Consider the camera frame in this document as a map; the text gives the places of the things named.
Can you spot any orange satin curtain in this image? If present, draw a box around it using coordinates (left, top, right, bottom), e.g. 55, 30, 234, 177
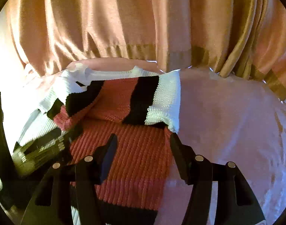
5, 0, 286, 100

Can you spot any pink blanket with white bows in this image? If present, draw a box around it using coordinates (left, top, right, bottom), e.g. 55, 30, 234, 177
0, 57, 286, 225

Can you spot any white red black knit sweater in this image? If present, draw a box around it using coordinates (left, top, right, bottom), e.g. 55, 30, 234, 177
0, 67, 181, 224

